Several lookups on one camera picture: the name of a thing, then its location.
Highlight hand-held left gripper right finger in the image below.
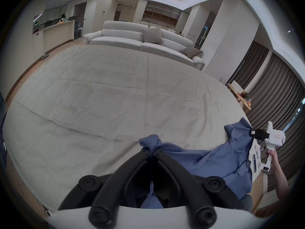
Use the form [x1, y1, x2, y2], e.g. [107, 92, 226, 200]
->
[153, 148, 246, 229]

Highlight wall shelf unit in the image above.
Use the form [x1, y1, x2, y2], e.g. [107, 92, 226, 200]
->
[142, 1, 183, 25]

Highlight blue shirt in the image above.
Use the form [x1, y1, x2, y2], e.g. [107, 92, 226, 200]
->
[139, 118, 254, 209]

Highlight person's legs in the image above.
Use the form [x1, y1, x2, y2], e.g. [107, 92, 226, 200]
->
[239, 193, 253, 213]

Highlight bed with beige sheet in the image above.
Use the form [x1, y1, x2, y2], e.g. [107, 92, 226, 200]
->
[2, 44, 253, 215]

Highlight square grey cushion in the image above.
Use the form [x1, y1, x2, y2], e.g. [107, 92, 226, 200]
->
[142, 27, 164, 44]

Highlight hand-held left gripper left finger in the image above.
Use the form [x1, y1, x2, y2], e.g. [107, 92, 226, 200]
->
[58, 148, 152, 229]

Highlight flat brown-grey cushion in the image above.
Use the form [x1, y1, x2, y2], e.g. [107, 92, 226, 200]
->
[181, 47, 204, 59]

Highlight white kitchen counter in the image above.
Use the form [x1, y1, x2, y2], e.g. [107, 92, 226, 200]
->
[32, 20, 76, 61]

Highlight dark grey curtain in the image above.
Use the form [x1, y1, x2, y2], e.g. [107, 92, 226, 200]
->
[235, 41, 305, 183]

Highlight long white sofa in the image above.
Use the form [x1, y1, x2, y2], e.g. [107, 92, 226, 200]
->
[83, 21, 205, 70]

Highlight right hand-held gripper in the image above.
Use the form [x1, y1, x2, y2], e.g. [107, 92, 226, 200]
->
[249, 121, 286, 175]

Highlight round wooden table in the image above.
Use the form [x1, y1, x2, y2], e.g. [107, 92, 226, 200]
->
[228, 80, 252, 111]

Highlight person's right forearm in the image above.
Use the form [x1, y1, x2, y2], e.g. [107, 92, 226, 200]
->
[272, 167, 292, 201]

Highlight person's right hand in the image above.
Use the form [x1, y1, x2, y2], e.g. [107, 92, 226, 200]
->
[266, 149, 283, 175]

